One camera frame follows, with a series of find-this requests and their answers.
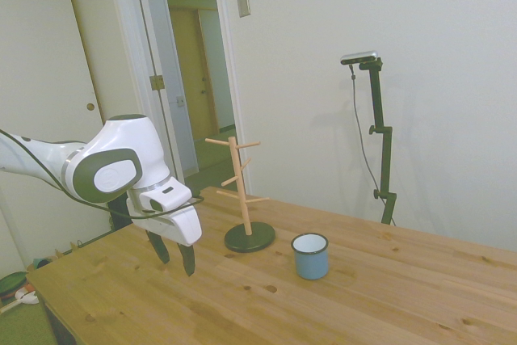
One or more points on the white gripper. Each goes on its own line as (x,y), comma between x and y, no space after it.
(177,228)

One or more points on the blue enamel mug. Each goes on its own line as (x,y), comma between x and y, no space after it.
(311,266)

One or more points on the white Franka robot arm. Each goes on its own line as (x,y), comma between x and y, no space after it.
(121,143)

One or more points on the wooden mug tree black base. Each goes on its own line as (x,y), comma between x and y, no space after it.
(242,207)

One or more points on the white orange floor tool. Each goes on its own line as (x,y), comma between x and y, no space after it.
(28,297)

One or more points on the green round floor item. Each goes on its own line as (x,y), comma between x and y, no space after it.
(11,285)

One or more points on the round wooden door pull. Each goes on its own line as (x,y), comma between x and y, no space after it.
(91,106)

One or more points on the brass door hinge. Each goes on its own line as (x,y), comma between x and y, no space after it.
(156,82)

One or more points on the white open door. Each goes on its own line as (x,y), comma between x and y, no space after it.
(169,38)

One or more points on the black articulated camera stand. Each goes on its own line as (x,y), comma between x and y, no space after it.
(387,159)

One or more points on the camera on black stand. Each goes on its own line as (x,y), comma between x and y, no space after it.
(354,94)

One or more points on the metal wall switch plate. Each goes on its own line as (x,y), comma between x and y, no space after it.
(242,2)

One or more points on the grey camera on stand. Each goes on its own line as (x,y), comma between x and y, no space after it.
(359,58)

